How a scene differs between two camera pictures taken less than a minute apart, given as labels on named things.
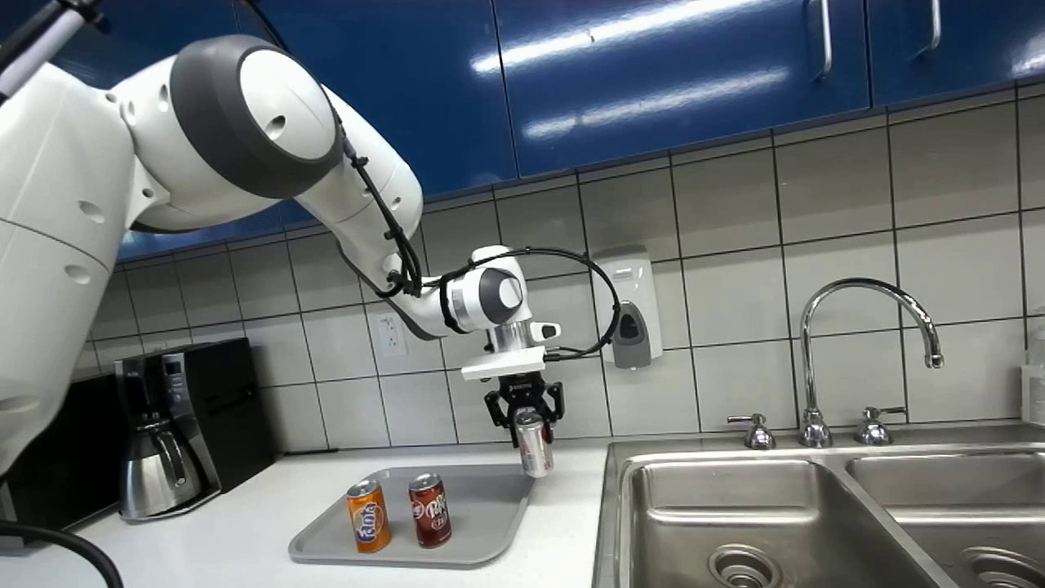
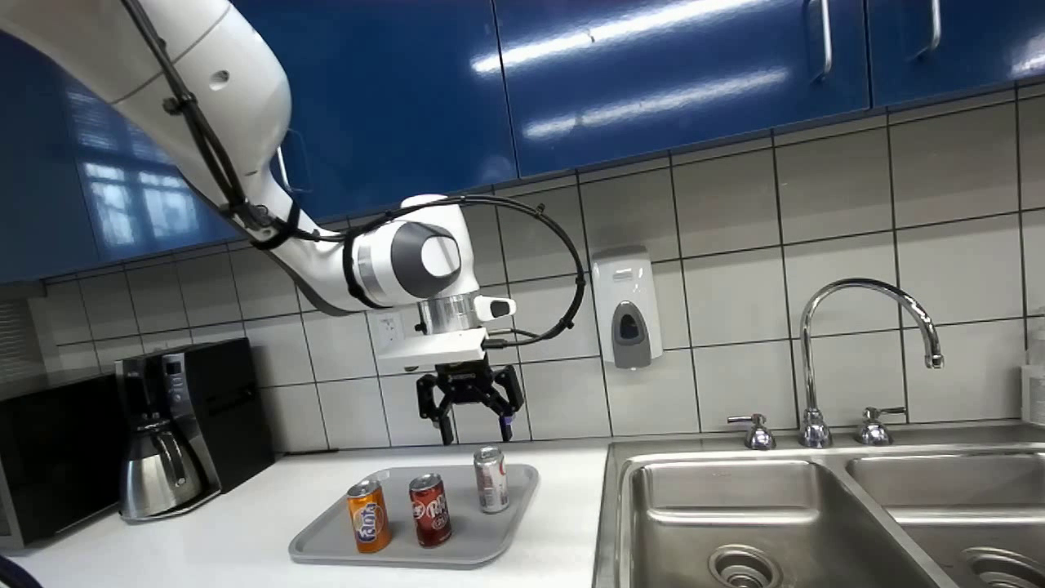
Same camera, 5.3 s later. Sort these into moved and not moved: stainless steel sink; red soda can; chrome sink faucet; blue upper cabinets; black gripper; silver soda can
Moved: black gripper; silver soda can
Not moved: stainless steel sink; red soda can; blue upper cabinets; chrome sink faucet
